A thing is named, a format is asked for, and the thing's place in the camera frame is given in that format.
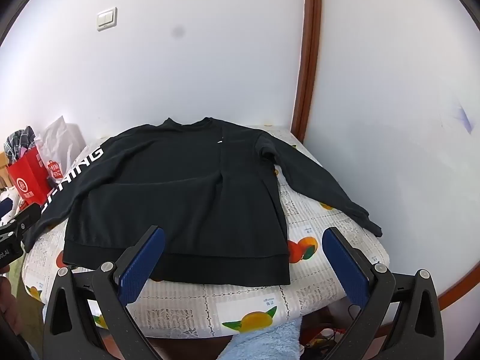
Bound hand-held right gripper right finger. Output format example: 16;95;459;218
322;226;445;360

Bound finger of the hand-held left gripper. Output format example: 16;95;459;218
0;203;41;233

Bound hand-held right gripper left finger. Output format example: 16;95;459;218
42;225;166;360

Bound black sweatshirt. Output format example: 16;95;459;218
23;117;383;286

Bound fruit print tablecloth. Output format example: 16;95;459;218
22;125;391;340

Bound green blanket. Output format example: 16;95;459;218
5;255;27;289

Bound red paper bag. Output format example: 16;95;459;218
7;146;55;207

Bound wooden headboard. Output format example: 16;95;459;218
0;152;10;190

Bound plaid cloth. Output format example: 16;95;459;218
4;125;36;162

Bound white plastic bag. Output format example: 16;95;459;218
35;116;85;186

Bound brown wooden baseboard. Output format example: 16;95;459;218
437;259;480;310

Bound tangled cables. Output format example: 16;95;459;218
304;326;349;349

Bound white wall switch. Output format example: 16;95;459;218
96;7;118;31

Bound brown wooden door frame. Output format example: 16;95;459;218
290;0;324;144

